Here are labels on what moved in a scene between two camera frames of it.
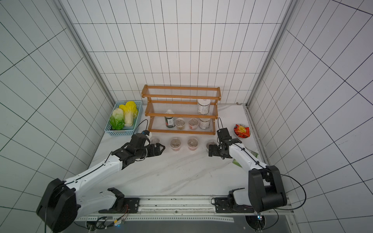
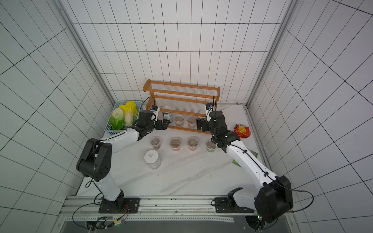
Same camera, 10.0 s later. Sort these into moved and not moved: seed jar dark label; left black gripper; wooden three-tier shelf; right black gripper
Moved: left black gripper; right black gripper
Not moved: wooden three-tier shelf; seed jar dark label
